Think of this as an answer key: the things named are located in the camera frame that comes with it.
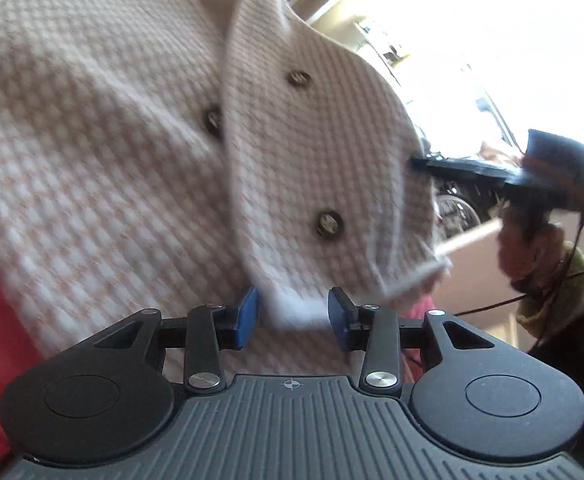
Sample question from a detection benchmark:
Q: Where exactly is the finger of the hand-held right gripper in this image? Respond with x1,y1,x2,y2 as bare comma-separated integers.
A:
411,156,522,183

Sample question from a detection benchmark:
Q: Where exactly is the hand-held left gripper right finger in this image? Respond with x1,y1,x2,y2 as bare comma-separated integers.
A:
328,287,495,397

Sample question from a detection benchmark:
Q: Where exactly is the beige houndstooth fleece-lined cardigan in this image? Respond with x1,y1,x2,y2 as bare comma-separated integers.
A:
0,0,455,386

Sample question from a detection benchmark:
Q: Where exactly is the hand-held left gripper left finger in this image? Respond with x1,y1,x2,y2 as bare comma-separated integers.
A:
94,287,260,395

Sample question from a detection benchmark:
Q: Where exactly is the person's right hand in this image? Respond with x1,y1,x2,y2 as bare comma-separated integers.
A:
496,207,570,293

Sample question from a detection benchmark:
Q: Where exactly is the person's dark clothing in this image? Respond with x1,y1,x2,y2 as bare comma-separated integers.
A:
526,290,584,476

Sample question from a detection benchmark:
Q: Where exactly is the person's right forearm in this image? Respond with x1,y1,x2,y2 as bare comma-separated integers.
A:
516,242,584,341

